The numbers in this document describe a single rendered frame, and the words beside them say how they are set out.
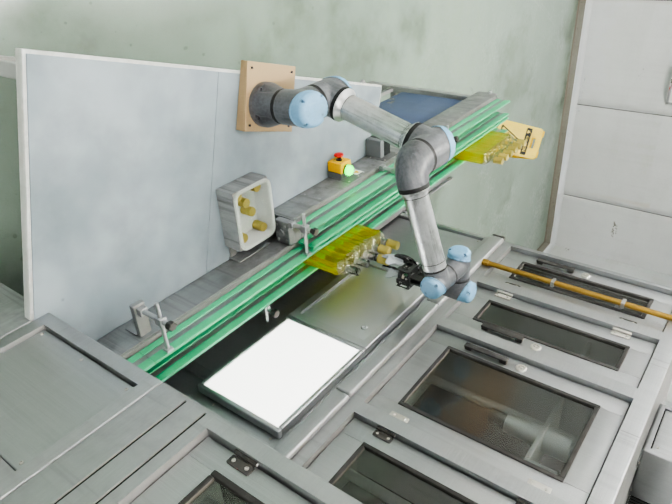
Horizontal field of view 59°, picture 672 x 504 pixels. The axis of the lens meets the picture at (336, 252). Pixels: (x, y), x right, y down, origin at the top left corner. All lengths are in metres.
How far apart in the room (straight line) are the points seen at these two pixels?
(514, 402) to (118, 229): 1.28
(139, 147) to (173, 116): 0.15
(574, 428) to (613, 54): 6.24
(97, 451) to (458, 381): 1.09
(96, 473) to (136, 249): 0.80
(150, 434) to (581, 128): 7.21
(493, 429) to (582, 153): 6.54
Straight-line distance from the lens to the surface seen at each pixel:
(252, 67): 2.04
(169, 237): 1.97
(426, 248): 1.82
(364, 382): 1.88
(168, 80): 1.86
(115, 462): 1.31
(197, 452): 1.29
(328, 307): 2.17
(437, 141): 1.82
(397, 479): 1.68
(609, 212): 8.32
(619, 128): 7.92
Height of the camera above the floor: 2.21
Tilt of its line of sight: 33 degrees down
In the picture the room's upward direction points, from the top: 109 degrees clockwise
